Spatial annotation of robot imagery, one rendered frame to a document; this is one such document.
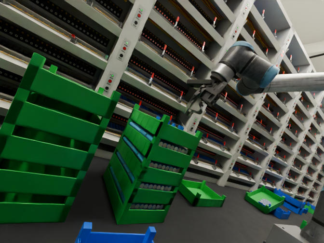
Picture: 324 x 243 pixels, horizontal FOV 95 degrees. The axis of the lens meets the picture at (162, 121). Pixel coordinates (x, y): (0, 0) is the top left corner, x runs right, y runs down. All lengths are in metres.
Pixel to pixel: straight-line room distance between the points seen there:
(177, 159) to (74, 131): 0.35
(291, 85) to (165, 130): 0.65
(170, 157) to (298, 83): 0.68
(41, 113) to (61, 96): 0.06
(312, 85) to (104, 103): 0.89
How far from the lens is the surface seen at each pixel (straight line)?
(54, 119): 0.44
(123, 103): 1.01
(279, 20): 2.15
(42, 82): 0.43
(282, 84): 0.90
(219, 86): 0.69
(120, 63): 0.94
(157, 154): 0.52
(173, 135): 0.53
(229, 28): 1.50
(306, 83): 0.96
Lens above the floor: 0.38
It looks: 1 degrees down
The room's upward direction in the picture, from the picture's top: 24 degrees clockwise
